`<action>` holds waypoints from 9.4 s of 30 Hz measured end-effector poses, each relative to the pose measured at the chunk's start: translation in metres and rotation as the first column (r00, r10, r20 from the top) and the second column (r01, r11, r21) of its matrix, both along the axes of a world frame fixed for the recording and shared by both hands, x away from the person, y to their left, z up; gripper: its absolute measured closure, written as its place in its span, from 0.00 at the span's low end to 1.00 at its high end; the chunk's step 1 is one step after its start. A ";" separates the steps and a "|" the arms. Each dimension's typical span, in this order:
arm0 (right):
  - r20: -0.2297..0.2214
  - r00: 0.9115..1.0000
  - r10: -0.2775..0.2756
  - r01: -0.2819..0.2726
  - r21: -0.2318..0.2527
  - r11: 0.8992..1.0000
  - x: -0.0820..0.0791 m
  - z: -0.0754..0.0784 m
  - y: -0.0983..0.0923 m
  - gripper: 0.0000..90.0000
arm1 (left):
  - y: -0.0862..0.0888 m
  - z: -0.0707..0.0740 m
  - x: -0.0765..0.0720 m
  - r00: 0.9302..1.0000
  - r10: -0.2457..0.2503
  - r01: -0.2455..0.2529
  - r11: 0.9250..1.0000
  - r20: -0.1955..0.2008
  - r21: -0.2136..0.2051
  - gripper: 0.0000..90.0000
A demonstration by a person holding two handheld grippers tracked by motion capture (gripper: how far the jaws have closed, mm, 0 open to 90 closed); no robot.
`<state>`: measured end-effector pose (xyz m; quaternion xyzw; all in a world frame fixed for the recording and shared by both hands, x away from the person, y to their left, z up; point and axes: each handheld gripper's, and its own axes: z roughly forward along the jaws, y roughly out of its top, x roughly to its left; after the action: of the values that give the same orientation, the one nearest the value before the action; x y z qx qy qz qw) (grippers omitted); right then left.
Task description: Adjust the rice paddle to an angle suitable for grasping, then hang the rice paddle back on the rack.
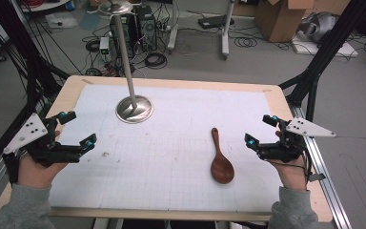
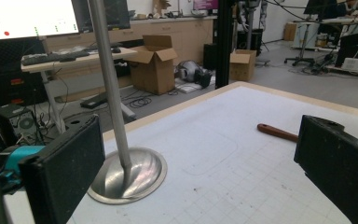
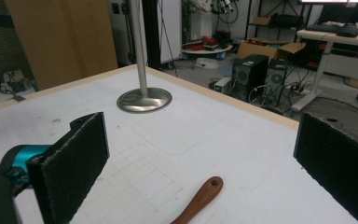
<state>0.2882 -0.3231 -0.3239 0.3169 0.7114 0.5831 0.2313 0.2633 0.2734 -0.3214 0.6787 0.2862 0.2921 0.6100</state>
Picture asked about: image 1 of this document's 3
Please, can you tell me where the black frame strut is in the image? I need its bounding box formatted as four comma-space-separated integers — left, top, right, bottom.
0, 0, 71, 179
278, 0, 366, 123

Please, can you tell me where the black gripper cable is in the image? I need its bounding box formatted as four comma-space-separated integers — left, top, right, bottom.
266, 149, 315, 184

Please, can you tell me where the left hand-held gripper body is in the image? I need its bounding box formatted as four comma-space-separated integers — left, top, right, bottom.
2, 113, 84, 186

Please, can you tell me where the grey tape piece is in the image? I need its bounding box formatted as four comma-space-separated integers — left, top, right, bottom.
308, 173, 327, 183

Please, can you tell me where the brown wooden spoon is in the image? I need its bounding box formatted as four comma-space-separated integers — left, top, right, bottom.
210, 127, 236, 185

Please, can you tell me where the white grid mat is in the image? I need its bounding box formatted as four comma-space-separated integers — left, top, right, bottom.
48, 83, 284, 213

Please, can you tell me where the person's left hand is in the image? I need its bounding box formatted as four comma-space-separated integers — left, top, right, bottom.
18, 129, 70, 189

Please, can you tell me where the white flat board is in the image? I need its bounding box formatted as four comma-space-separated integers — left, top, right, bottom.
291, 32, 360, 59

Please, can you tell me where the aluminium frame rail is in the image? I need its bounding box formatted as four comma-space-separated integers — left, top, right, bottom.
290, 104, 353, 229

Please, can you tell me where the black flat device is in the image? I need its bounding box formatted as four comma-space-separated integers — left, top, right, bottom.
197, 13, 235, 31

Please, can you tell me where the person's right hand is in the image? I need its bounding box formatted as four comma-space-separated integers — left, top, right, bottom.
268, 130, 310, 192

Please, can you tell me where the grey bag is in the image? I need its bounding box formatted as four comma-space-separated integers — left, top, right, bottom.
298, 11, 339, 44

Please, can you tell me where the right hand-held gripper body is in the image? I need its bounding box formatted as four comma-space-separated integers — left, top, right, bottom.
255, 116, 337, 164

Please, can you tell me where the black cable coil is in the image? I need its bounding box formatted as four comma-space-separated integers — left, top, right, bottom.
234, 36, 258, 49
144, 52, 169, 71

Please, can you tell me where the silver metal stand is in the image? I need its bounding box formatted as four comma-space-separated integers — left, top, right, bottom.
87, 0, 155, 125

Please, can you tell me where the black computer tower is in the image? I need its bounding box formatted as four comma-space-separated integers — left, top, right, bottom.
132, 4, 158, 52

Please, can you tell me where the brown cardboard box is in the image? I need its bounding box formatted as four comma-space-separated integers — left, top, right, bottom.
254, 0, 316, 44

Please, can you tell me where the white round table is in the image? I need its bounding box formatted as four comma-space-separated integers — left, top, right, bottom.
18, 0, 71, 13

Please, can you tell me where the white stand leg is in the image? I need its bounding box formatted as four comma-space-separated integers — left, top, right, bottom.
166, 0, 181, 54
220, 0, 236, 60

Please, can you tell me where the small white electronics box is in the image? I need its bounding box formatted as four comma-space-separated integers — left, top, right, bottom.
98, 36, 111, 55

